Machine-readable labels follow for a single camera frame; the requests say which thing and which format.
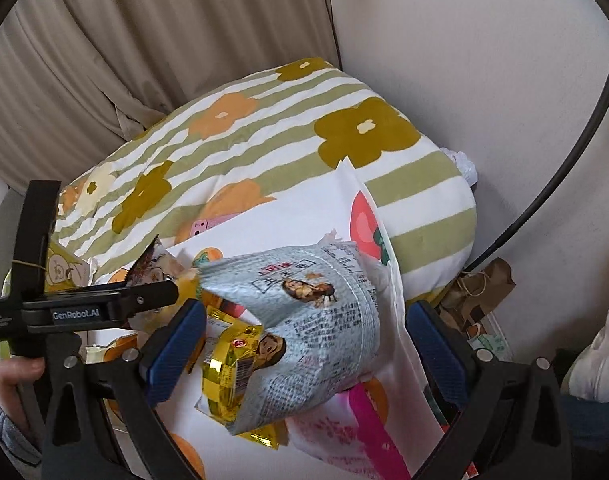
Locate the person's left hand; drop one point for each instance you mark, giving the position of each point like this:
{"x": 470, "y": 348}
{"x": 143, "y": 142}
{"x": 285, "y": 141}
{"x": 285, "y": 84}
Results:
{"x": 12, "y": 372}

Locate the brown snack packet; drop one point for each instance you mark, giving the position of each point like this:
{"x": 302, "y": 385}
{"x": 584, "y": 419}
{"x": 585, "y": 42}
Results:
{"x": 157, "y": 260}

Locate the striped floral blanket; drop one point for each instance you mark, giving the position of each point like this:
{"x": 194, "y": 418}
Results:
{"x": 284, "y": 160}

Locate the pale green paper slip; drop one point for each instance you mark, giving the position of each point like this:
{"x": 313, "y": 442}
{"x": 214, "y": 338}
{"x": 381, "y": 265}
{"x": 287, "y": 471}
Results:
{"x": 489, "y": 345}

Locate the pink phone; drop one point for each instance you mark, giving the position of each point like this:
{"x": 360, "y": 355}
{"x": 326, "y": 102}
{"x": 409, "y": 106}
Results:
{"x": 204, "y": 225}

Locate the beige curtain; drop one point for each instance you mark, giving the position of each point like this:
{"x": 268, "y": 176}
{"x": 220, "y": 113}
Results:
{"x": 134, "y": 35}

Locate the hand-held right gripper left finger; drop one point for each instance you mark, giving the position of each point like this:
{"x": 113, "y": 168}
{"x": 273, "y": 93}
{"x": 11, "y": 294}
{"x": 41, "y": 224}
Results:
{"x": 177, "y": 355}

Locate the gold snack packet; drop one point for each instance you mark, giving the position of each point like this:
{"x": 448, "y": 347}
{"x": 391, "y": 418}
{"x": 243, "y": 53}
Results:
{"x": 224, "y": 360}

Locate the dark blue cloth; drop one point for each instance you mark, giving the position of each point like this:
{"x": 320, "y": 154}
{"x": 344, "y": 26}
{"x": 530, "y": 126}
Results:
{"x": 589, "y": 422}

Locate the brown paper bag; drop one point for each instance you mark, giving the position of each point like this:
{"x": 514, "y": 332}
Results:
{"x": 489, "y": 280}

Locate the pink snack packet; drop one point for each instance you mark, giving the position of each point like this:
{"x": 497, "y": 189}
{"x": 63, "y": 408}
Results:
{"x": 334, "y": 430}

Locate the silver snack packet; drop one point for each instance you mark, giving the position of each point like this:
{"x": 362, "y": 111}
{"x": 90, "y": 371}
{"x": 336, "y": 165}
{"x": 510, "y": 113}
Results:
{"x": 324, "y": 340}

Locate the white crumpled plastic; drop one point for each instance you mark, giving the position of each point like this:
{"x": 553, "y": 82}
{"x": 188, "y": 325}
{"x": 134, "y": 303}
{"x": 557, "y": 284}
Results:
{"x": 462, "y": 162}

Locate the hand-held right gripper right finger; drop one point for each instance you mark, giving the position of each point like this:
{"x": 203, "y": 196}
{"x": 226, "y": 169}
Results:
{"x": 434, "y": 355}

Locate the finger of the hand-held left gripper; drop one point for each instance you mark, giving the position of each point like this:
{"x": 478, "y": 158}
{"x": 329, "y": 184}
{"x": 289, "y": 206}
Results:
{"x": 152, "y": 297}

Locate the black hoop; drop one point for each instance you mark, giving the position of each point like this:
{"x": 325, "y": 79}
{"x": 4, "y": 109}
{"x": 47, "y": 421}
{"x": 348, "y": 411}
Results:
{"x": 584, "y": 130}

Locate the white plastic bag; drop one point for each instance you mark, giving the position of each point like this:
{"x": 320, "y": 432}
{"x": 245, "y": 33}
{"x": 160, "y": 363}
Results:
{"x": 601, "y": 350}

